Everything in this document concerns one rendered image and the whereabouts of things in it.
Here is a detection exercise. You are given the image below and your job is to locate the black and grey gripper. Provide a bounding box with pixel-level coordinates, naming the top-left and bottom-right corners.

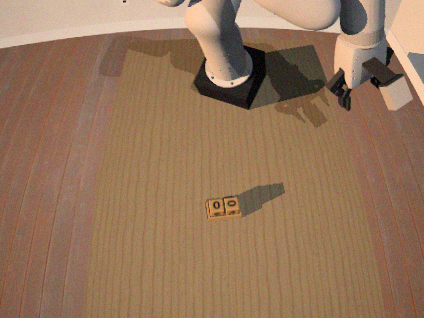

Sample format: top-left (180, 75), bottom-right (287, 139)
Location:
top-left (326, 30), bottom-right (394, 111)

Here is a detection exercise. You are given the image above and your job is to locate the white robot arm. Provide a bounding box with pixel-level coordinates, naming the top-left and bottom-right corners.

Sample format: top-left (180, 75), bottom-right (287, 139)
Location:
top-left (185, 0), bottom-right (413, 110)

